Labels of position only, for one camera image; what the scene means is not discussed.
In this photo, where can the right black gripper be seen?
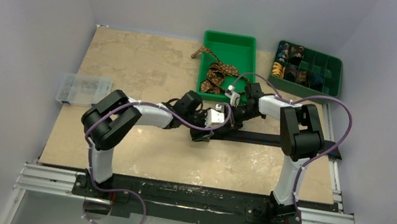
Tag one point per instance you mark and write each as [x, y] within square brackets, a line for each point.
[233, 115]

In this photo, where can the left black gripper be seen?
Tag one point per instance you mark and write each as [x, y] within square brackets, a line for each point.
[197, 135]

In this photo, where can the bright green plastic tray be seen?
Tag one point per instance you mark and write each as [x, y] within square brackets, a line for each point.
[232, 49]

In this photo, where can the dark green compartment organizer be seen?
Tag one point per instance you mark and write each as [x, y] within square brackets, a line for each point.
[329, 67]

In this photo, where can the dark navy striped tie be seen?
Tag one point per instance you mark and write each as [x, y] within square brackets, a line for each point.
[239, 136]

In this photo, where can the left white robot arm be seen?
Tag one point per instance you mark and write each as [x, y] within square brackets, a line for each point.
[110, 120]

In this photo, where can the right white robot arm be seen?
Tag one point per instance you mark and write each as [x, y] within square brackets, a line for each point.
[301, 139]

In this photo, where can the brown patterned tie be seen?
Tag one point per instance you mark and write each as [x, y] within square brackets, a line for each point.
[216, 74]

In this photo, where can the orange striped rolled tie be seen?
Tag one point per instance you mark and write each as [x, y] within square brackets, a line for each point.
[278, 70]

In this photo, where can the blue patterned rolled tie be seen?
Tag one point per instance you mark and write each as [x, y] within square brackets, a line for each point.
[283, 52]

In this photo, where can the navy rolled tie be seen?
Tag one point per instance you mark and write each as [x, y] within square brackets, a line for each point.
[316, 82]

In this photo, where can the clear plastic parts box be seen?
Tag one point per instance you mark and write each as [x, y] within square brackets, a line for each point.
[83, 90]

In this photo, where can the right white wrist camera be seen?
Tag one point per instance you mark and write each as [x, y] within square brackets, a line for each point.
[232, 95]

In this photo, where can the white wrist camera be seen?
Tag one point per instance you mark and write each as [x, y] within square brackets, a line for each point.
[232, 95]
[217, 116]

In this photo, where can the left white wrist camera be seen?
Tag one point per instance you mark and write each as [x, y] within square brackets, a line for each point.
[217, 116]

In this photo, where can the black mounting base rail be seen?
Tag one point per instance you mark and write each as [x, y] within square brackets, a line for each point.
[183, 202]

